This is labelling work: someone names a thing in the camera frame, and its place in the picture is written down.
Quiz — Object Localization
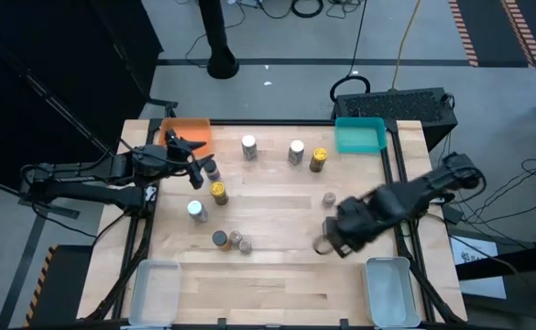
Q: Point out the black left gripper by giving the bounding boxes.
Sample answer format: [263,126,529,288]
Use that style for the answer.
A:
[131,129,216,191]

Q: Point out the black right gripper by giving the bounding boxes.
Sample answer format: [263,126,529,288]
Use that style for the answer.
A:
[333,184,390,259]

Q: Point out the black-lid purple spice jar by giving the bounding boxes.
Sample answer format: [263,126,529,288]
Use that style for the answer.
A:
[202,159,223,183]

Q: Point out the yellow-lid black spice can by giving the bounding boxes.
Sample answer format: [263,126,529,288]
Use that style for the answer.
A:
[209,181,230,206]
[309,147,329,174]

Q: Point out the white-lid spice jar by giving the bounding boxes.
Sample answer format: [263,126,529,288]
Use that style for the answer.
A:
[288,139,306,166]
[241,134,258,162]
[186,199,210,224]

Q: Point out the black-lid orange spice jar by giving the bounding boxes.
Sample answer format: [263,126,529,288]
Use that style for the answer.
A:
[211,229,232,252]

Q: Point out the orange plastic bin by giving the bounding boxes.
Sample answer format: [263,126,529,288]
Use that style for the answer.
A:
[159,117,213,157]

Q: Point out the black curtain stand foot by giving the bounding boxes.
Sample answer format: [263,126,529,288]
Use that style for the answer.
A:
[0,176,82,220]
[147,96,180,119]

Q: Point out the grey plastic bin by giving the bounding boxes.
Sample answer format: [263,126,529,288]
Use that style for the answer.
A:
[128,258,182,326]
[363,256,422,329]

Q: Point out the black pole base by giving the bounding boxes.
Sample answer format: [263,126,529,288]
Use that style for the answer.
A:
[197,0,241,81]

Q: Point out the teal plastic bin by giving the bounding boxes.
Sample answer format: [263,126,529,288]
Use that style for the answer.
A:
[334,116,388,155]

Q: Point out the black power adapter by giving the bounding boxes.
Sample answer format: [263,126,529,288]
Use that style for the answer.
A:
[441,203,464,226]

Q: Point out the black perforated computer case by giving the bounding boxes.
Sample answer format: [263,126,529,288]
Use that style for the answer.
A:
[331,86,460,151]

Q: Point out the black curtain partition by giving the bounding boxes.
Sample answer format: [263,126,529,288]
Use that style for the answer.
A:
[0,0,164,205]

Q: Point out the black beam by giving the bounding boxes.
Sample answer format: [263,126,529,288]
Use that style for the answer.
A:
[454,241,536,281]

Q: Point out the black mat yellow-striped edge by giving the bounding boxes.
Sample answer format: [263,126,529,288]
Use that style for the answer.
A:
[23,244,94,329]

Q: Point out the black mat orange-striped edges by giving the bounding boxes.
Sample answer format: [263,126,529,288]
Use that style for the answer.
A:
[447,0,536,69]

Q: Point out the black aluminium table frame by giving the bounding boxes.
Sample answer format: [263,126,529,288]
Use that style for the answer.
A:
[83,117,469,330]

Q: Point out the black cable with loop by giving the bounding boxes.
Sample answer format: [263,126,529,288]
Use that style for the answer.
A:
[329,0,372,105]

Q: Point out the black coiled cable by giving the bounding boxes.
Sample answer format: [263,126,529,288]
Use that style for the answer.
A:
[290,0,324,20]

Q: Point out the yellow hanging cable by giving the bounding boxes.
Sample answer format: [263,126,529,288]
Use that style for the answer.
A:
[389,0,422,92]

